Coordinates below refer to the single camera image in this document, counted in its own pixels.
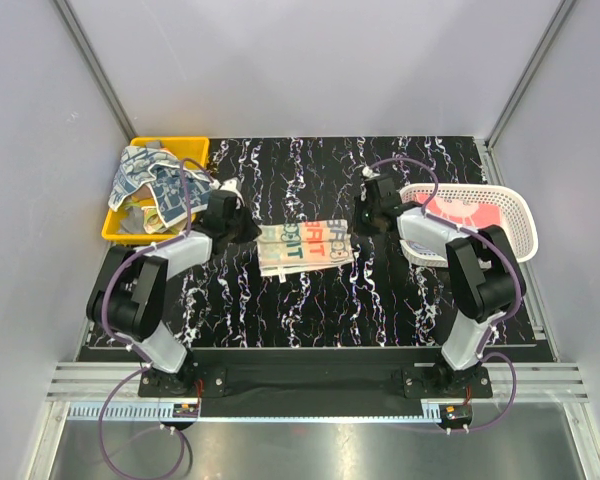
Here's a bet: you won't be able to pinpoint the colourful rabbit text towel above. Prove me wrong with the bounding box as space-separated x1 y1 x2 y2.
256 219 354 281

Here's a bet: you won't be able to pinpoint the pink rabbit towel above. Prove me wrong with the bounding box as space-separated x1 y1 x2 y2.
427 196 506 230

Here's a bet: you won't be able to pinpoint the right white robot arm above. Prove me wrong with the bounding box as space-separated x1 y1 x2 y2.
353 168 526 397

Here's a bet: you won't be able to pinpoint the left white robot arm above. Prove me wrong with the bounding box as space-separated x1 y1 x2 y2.
86 182 261 396

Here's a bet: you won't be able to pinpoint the blue patterned towel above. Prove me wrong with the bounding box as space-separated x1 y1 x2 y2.
108 146 212 227

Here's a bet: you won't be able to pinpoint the small cloths in bin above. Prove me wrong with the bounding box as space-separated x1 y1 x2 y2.
117 195 186 235

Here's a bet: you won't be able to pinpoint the white perforated plastic basket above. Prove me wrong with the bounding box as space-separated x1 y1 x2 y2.
400 183 538 263

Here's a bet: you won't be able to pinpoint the left controller board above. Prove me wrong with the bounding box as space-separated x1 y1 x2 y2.
173 403 200 418

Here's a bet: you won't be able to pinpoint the controller board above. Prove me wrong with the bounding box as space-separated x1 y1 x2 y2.
441 404 473 423
173 403 200 418

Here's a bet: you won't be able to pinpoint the right controller board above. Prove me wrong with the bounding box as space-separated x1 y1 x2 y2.
441 404 473 423

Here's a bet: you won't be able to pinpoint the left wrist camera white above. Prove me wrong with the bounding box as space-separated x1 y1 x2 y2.
218 177 244 202

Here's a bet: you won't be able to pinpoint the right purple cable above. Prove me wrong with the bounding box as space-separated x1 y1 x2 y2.
360 157 527 434

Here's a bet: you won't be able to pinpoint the purple cable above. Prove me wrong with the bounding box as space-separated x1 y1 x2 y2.
360 157 527 434
98 157 221 475

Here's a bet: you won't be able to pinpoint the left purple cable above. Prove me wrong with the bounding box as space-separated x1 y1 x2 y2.
98 157 221 475

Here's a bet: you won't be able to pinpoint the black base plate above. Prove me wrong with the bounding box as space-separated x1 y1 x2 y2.
139 347 493 423

